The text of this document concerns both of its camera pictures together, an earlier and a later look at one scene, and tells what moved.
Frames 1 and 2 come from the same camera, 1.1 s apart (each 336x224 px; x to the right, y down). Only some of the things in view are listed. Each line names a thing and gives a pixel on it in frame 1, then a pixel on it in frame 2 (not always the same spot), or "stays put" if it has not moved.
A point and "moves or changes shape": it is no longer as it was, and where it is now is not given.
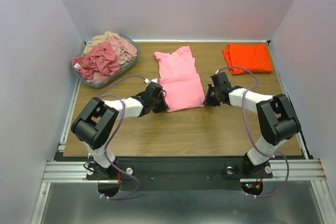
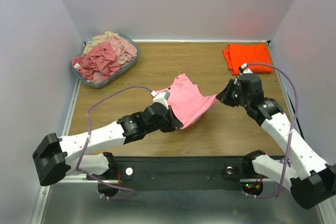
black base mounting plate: [179, 173] stays put
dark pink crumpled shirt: [101, 60] stays put
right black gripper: [210, 98] -> [228, 94]
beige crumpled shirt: [101, 39] stays put
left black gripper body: [159, 105] -> [160, 126]
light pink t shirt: [180, 79] moves or changes shape
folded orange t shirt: [253, 57] stays put
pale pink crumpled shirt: [126, 52] stays put
